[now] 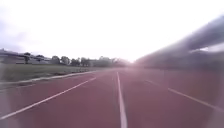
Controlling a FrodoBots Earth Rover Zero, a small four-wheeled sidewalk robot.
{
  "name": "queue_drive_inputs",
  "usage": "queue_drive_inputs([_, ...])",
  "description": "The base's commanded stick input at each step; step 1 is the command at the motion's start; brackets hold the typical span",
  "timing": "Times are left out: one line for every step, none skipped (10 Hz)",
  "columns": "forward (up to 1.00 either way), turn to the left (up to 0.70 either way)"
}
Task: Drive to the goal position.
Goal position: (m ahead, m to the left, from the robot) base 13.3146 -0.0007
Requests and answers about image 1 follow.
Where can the row of trees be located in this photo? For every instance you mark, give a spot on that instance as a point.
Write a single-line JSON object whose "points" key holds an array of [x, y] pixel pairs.
{"points": [[75, 61]]}

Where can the red running track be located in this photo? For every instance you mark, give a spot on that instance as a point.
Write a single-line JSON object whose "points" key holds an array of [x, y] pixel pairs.
{"points": [[90, 103]]}

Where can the dark grandstand structure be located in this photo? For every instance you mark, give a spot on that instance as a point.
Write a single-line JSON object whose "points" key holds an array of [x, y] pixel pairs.
{"points": [[186, 56]]}

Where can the pale kerb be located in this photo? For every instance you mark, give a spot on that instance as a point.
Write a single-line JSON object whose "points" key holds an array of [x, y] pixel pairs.
{"points": [[50, 78]]}

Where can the low grey building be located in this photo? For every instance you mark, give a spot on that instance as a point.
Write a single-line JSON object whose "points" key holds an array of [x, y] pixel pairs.
{"points": [[15, 58]]}

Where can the grass field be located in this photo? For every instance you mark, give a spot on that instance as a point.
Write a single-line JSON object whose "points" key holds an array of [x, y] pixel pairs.
{"points": [[30, 71]]}

